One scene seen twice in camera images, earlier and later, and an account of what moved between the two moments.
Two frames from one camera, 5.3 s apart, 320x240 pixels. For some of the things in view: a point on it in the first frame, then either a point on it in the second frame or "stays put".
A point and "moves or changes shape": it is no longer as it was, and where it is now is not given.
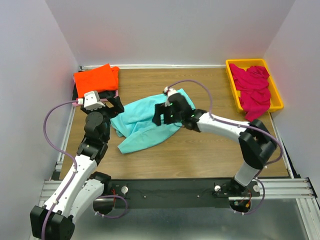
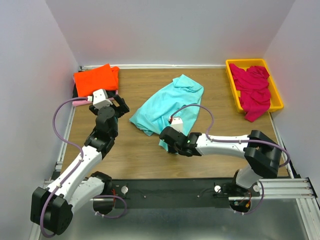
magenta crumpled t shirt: [254, 85] stays put
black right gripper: [159, 109] → [171, 149]
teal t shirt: [134, 128] moves or changes shape
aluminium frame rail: [289, 189] stays put
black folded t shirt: [103, 95] stays put
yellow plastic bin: [276, 102] stays put
